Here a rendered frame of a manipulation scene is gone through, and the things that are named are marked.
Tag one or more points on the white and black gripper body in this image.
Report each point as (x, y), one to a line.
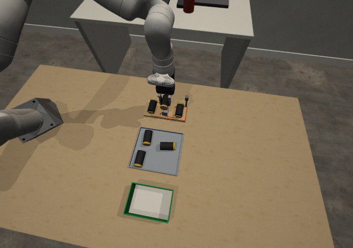
(163, 79)

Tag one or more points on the black cylinder with yellow top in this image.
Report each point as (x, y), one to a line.
(167, 146)
(179, 109)
(152, 105)
(164, 103)
(139, 158)
(147, 138)

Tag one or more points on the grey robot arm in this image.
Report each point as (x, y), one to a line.
(159, 19)

